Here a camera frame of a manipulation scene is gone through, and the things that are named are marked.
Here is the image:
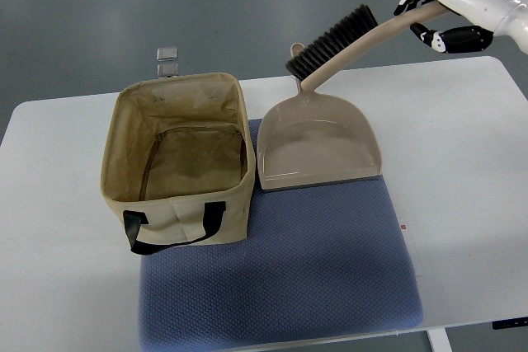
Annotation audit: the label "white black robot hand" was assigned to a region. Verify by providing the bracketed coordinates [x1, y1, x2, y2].
[394, 0, 527, 54]

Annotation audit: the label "beige hand broom black bristles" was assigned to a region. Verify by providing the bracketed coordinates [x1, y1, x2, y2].
[285, 1, 448, 92]

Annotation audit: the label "beige plastic dustpan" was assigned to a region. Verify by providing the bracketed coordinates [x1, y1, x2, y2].
[256, 42, 384, 193]

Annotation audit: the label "blue textured mat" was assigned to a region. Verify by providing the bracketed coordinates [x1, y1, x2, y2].
[138, 118, 425, 351]

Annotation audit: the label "upper metal floor plate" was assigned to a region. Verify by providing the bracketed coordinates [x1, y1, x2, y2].
[156, 45, 177, 62]

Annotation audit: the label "metal floor plate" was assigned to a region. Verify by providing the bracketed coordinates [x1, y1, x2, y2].
[157, 62, 179, 78]
[156, 45, 177, 62]

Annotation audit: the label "lower metal floor plate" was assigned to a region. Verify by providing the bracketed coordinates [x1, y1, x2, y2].
[157, 62, 179, 78]

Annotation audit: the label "black table control panel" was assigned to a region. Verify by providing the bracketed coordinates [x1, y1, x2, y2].
[492, 317, 528, 330]

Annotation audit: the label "white table leg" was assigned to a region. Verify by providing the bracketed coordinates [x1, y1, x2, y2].
[427, 328, 453, 352]

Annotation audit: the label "beige fabric bag black handle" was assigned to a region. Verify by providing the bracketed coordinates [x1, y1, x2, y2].
[101, 73, 256, 255]

